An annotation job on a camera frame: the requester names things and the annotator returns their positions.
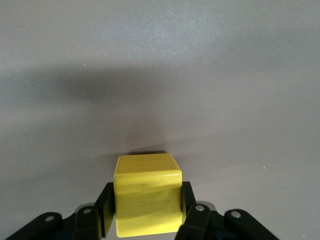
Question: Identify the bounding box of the yellow wooden block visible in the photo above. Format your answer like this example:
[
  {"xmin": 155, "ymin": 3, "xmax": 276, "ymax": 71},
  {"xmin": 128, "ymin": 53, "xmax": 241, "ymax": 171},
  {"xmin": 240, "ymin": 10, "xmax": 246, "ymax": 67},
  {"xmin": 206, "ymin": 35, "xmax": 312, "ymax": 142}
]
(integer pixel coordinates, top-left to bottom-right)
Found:
[{"xmin": 113, "ymin": 153, "xmax": 183, "ymax": 238}]

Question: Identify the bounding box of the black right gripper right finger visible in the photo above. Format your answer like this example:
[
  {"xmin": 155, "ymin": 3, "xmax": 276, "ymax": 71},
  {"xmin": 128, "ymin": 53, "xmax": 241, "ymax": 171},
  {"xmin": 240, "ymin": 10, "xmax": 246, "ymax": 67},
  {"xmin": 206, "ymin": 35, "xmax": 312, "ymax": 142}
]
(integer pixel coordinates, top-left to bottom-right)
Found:
[{"xmin": 174, "ymin": 181, "xmax": 278, "ymax": 240}]

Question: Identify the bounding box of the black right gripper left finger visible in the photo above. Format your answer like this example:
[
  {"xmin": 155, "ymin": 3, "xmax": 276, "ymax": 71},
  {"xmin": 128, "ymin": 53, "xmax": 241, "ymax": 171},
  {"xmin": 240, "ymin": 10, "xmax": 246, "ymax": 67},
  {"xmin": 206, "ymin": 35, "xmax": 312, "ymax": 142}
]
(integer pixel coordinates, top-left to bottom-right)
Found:
[{"xmin": 4, "ymin": 182, "xmax": 116, "ymax": 240}]

